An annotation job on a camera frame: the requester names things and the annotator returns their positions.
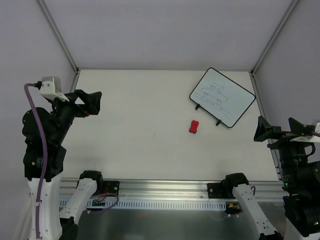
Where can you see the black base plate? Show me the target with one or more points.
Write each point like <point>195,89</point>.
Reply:
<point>218,191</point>
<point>111,187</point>

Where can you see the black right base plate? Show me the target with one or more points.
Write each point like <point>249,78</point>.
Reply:
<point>218,191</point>

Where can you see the black-framed small whiteboard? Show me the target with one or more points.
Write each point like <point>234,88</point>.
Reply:
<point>221,97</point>

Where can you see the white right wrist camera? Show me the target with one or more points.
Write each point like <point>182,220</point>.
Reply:
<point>314,138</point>

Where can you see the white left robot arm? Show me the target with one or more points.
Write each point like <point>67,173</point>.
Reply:
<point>43,165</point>

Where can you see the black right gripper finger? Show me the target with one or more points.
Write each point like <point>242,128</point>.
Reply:
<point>264,130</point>
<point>299,128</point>

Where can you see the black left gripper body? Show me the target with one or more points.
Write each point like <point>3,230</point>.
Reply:
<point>75,104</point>

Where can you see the white slotted cable duct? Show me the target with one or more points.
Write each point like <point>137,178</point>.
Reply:
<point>139,204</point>

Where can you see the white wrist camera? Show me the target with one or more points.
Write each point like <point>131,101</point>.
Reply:
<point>314,138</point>
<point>50,88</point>

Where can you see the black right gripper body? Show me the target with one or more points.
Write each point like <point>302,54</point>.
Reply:
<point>283,139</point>

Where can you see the aluminium right corner post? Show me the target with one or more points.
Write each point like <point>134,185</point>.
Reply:
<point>275,34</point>

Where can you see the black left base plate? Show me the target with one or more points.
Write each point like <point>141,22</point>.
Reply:
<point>111,187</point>

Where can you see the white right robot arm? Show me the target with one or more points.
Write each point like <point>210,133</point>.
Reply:
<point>301,180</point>

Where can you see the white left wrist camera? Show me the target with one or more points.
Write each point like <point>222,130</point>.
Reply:
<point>50,88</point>

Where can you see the red bone-shaped eraser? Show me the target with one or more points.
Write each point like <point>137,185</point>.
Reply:
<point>194,126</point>

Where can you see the aluminium mounting rail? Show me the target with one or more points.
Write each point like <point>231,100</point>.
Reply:
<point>190,190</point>

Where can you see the aluminium left corner post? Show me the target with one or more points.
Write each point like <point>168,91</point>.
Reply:
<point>57,34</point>

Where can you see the aluminium corner post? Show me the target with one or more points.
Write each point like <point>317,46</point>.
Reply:
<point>275,34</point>
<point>57,34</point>

